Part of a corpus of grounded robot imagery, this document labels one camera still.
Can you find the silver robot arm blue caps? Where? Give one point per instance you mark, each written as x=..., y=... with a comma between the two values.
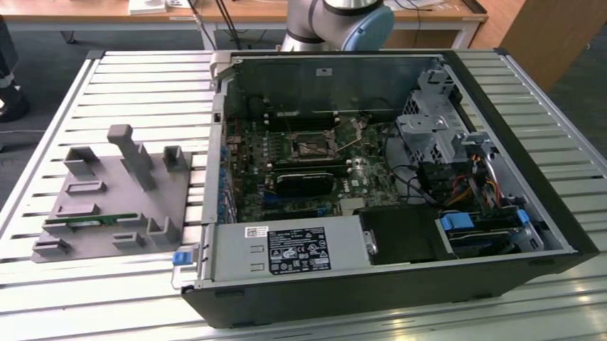
x=309, y=21

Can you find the black RAM slot bank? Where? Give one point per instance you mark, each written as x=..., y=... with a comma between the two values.
x=303, y=120
x=309, y=167

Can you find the CPU socket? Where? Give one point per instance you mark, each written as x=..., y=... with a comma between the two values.
x=310, y=145

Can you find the black graphics card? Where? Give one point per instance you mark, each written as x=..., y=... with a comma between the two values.
x=303, y=184

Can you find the small silver heatsink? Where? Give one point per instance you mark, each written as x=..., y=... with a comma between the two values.
x=353, y=206

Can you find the green motherboard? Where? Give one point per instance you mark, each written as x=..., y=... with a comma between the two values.
x=375, y=177

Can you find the silver power supply with label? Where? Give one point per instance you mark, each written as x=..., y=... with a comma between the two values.
x=237, y=248

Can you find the metal disk bay cage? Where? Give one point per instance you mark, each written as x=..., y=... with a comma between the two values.
x=422, y=138

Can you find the black plastic shroud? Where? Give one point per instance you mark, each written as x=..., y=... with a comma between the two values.
x=403, y=234

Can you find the blue case latch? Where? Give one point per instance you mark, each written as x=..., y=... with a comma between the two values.
x=183, y=258

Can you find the hard disk in blue carrier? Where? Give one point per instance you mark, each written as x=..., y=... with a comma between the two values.
x=458, y=222

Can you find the black PC case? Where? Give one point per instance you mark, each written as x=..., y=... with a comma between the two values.
x=333, y=302

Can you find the grey parts rack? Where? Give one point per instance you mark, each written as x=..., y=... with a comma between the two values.
x=123, y=199

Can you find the green RAM stick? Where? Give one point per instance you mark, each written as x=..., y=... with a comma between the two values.
x=116, y=218

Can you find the small blue clip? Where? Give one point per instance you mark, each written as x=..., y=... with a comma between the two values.
x=522, y=216

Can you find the wooden cabinet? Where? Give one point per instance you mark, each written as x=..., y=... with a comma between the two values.
x=546, y=35

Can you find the wooden desk white frame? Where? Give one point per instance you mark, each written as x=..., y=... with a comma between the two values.
x=95, y=16

